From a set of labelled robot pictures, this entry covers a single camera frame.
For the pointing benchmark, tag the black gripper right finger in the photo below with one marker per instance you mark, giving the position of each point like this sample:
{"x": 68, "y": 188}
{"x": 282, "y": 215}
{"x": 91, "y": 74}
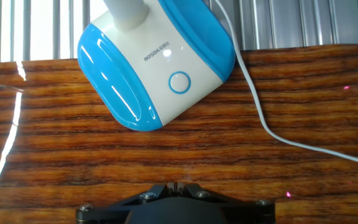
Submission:
{"x": 247, "y": 214}

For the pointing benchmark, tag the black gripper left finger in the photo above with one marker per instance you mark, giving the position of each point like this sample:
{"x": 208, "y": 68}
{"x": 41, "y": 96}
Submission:
{"x": 104, "y": 214}

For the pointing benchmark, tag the blue and white desk lamp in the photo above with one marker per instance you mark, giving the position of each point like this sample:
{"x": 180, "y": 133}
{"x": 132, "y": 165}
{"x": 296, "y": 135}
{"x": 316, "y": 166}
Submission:
{"x": 154, "y": 71}

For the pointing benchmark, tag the wood grain table mat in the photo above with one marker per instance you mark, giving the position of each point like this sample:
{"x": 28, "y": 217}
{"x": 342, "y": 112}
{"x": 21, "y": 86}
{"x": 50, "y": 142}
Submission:
{"x": 166, "y": 161}

